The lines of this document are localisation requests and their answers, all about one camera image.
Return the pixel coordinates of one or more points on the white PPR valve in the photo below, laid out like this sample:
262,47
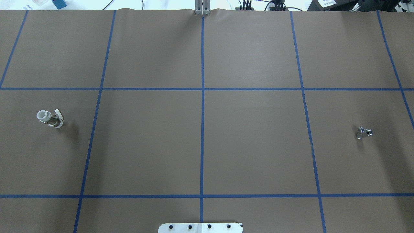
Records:
54,120

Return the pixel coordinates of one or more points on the chrome elbow pipe fitting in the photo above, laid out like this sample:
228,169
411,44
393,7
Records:
363,132

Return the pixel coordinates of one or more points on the brown table mat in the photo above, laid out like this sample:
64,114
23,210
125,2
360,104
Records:
247,117

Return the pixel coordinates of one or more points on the teal box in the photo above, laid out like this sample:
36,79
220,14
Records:
59,4

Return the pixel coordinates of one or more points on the aluminium frame post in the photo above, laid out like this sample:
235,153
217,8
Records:
202,7

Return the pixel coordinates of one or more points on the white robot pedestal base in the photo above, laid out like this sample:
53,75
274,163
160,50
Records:
224,227

